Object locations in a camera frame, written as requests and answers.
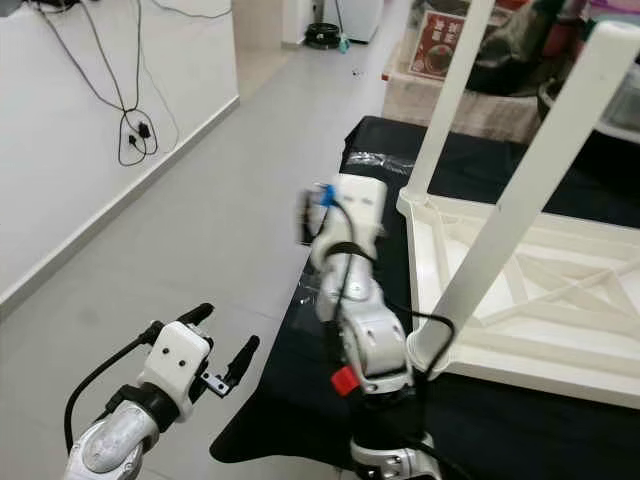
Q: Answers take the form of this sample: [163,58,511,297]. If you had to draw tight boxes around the checked cloth covered bench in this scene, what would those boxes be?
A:
[382,70,541,143]

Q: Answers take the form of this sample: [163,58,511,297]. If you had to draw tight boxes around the black robot vacuum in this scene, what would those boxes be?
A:
[305,22,346,51]

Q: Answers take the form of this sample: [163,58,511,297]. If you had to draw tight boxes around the black bag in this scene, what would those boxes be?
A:
[480,0,591,96]

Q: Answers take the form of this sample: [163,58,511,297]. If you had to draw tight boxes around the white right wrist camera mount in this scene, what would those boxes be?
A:
[305,173,389,266]

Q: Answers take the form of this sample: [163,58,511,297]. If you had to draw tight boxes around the black hanging wall cable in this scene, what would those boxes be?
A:
[40,0,236,168]

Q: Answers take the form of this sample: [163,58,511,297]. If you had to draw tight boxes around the teal headed mop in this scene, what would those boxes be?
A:
[332,0,351,53]

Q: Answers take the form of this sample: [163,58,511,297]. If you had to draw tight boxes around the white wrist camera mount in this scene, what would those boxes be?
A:
[305,173,389,266]
[138,320,213,421]

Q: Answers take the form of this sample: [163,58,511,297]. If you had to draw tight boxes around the white plastic children table top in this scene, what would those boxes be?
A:
[395,185,640,411]

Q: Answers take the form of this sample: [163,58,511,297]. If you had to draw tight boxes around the crumpled clear plastic sheet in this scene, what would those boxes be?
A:
[285,265,326,321]

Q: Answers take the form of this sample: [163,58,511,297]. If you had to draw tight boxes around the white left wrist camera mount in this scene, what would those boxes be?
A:
[138,320,213,421]

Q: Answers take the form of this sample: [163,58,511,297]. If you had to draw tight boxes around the black tablecloth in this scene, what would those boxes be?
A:
[210,115,640,480]

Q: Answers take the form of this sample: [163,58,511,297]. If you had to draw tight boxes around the white fridge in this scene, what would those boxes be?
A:
[335,0,386,43]

